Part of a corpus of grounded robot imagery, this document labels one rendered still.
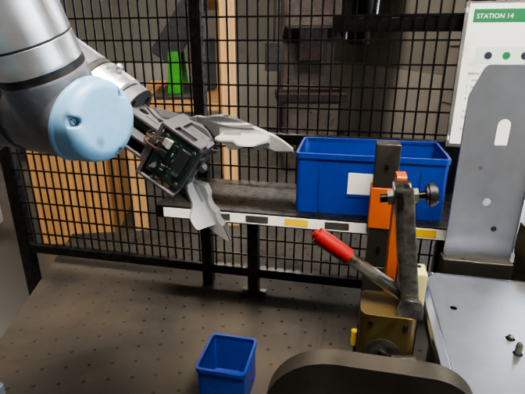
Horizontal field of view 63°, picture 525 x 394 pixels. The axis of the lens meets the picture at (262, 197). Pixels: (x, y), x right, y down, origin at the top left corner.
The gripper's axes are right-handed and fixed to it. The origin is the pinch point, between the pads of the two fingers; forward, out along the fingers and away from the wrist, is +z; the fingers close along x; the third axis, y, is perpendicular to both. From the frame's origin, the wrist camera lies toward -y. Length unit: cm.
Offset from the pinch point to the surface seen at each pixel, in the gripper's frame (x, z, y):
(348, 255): 0.6, 13.1, 0.9
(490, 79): 28.3, 19.4, -26.5
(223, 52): -31, -71, -235
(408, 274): 3.5, 20.0, 1.8
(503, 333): 2.2, 37.7, -4.0
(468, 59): 31, 20, -54
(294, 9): 12, -74, -417
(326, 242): 0.4, 9.9, 1.0
